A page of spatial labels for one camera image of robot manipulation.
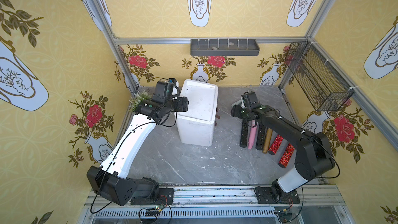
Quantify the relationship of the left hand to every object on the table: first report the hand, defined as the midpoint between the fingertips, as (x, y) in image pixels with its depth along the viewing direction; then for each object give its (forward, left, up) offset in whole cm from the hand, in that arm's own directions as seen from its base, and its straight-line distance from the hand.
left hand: (181, 102), depth 76 cm
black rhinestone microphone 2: (-9, -44, -24) cm, 51 cm away
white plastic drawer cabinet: (-10, -7, -6) cm, 14 cm away
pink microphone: (-12, -38, -26) cm, 48 cm away
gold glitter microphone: (-10, -49, -25) cm, 55 cm away
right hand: (+3, -27, -15) cm, 31 cm away
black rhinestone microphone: (-5, -36, -26) cm, 45 cm away
